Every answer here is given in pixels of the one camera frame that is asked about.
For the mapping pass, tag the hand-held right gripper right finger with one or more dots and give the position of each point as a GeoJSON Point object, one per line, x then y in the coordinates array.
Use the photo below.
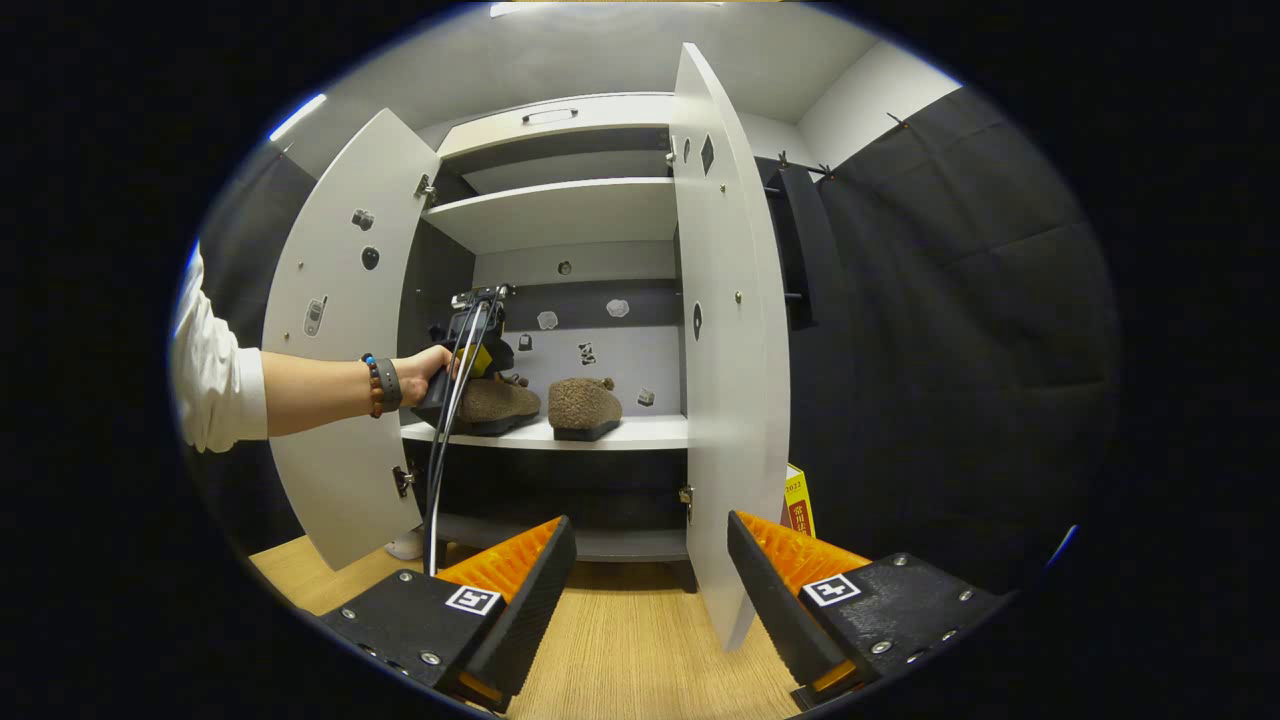
{"type": "Point", "coordinates": [770, 610]}

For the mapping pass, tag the wide ceiling light panel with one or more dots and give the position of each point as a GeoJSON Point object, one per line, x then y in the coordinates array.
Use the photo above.
{"type": "Point", "coordinates": [600, 8]}

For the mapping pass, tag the yellow box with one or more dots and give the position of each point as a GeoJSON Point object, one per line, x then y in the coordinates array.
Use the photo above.
{"type": "Point", "coordinates": [797, 500]}

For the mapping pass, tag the white shoe cabinet door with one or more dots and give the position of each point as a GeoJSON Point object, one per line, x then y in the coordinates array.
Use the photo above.
{"type": "Point", "coordinates": [730, 400]}
{"type": "Point", "coordinates": [340, 480]}

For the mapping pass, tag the narrow ceiling light strip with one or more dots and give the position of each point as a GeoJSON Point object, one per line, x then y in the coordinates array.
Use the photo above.
{"type": "Point", "coordinates": [297, 117]}

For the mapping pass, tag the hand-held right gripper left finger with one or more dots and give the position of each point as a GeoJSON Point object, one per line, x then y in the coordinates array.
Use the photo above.
{"type": "Point", "coordinates": [535, 610]}

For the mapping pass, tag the black wrist band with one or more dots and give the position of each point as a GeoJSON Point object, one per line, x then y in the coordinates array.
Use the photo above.
{"type": "Point", "coordinates": [391, 385]}

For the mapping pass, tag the white shoe cabinet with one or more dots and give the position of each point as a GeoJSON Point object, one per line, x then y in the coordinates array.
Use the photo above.
{"type": "Point", "coordinates": [560, 210]}

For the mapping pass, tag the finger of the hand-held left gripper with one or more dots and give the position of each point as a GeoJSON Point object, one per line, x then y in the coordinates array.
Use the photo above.
{"type": "Point", "coordinates": [495, 358]}

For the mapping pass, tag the brown fuzzy shoe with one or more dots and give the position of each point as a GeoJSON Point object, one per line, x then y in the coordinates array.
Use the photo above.
{"type": "Point", "coordinates": [585, 405]}
{"type": "Point", "coordinates": [500, 405]}

